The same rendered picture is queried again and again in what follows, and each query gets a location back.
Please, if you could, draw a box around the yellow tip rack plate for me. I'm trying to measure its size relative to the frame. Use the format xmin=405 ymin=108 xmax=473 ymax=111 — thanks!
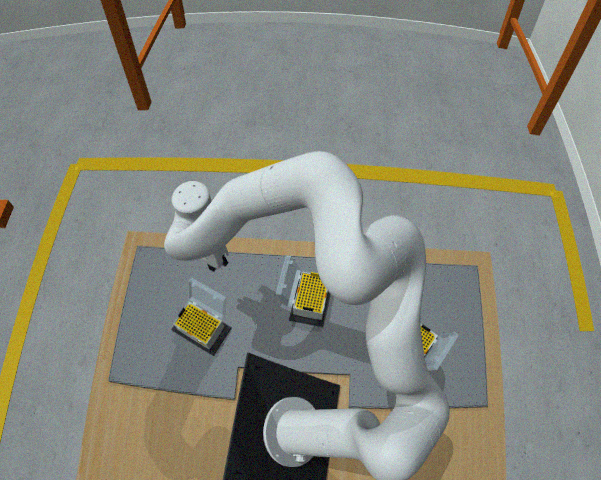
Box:
xmin=175 ymin=305 xmax=220 ymax=343
xmin=295 ymin=272 xmax=326 ymax=313
xmin=421 ymin=325 xmax=435 ymax=353

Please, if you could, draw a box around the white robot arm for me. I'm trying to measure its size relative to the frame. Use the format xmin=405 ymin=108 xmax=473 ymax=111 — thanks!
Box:
xmin=164 ymin=151 xmax=450 ymax=480

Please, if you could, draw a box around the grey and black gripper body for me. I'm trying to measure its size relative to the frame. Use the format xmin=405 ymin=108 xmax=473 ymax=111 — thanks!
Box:
xmin=200 ymin=245 xmax=228 ymax=269

